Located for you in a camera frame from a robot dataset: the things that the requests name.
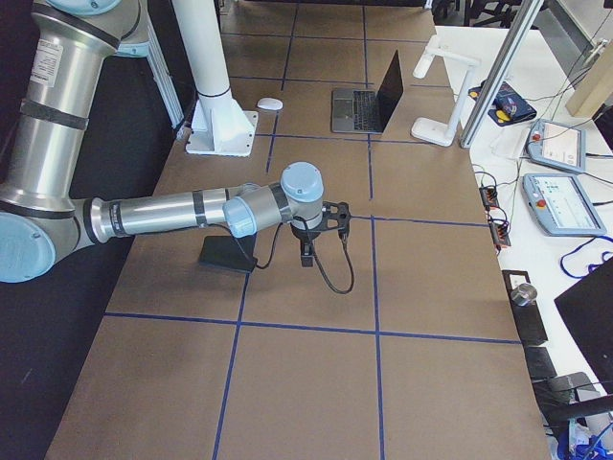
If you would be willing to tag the white computer mouse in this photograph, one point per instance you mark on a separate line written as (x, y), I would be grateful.
(270, 104)

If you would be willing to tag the white mounting column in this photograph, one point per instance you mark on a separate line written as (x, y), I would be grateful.
(219, 126)

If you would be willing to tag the black mouse pad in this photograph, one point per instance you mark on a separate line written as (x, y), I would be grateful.
(224, 253)

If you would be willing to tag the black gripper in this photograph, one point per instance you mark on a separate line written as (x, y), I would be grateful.
(305, 235)

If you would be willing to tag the blue space pencil case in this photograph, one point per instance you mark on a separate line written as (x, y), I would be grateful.
(509, 108)

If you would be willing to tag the far teach pendant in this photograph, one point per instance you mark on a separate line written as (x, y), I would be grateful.
(556, 145)

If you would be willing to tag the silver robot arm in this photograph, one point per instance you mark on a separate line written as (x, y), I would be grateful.
(41, 224)

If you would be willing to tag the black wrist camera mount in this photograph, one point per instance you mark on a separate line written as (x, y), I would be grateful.
(337, 216)

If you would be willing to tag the aluminium profile post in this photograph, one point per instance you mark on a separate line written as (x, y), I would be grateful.
(516, 34)

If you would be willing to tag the black monitor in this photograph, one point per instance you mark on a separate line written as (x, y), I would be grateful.
(586, 310)

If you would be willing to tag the grey laptop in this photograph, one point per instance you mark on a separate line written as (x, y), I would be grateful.
(367, 111)

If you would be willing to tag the metal cylinder weight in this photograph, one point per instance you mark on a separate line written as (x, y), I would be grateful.
(523, 295)

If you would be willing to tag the teach pendant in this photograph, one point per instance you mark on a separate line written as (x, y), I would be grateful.
(560, 205)
(556, 145)

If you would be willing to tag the near teach pendant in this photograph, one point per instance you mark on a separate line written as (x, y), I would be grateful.
(560, 205)

